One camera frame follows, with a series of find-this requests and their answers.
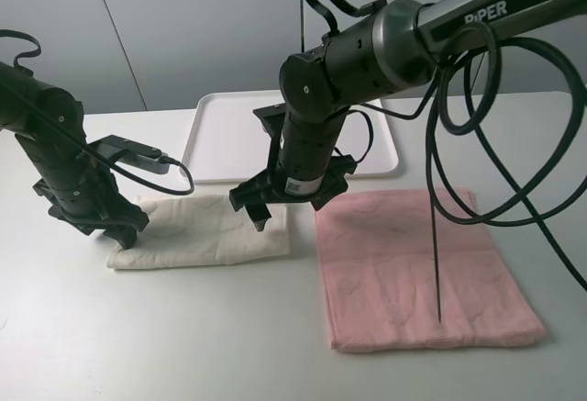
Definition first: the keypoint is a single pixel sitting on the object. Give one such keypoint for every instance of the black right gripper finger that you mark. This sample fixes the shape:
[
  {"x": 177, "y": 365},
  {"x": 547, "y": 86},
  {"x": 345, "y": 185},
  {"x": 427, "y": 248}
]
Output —
[{"x": 259, "y": 214}]

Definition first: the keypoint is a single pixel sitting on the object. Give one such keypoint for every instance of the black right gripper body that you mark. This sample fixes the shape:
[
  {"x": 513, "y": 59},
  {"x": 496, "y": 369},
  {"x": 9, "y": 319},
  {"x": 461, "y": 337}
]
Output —
[{"x": 305, "y": 170}]

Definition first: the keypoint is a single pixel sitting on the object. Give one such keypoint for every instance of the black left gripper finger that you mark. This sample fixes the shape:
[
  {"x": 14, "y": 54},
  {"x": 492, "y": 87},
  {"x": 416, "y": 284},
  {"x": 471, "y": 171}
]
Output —
[{"x": 125, "y": 236}]

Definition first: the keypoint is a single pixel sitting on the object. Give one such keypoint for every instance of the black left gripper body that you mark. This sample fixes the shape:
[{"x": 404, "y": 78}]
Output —
[{"x": 83, "y": 192}]

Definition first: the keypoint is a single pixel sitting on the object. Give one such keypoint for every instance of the cream white towel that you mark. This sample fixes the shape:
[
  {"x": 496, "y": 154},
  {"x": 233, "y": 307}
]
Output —
[{"x": 197, "y": 231}]

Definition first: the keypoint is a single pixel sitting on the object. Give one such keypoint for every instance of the pink towel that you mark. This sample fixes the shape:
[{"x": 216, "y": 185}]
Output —
[{"x": 397, "y": 276}]

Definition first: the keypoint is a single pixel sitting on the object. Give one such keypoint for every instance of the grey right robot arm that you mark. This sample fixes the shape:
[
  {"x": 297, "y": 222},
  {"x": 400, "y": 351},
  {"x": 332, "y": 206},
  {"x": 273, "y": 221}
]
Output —
[{"x": 392, "y": 48}]

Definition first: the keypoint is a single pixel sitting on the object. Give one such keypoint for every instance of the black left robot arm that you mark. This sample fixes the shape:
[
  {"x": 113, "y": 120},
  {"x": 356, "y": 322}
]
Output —
[{"x": 48, "y": 125}]

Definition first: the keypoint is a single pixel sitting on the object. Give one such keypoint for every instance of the white rectangular tray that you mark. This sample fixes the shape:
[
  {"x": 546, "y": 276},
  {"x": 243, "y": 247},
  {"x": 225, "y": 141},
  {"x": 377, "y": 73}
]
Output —
[{"x": 227, "y": 143}]

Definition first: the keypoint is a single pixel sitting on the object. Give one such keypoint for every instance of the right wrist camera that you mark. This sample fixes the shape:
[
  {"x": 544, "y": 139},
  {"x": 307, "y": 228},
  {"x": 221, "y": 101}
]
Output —
[{"x": 272, "y": 119}]

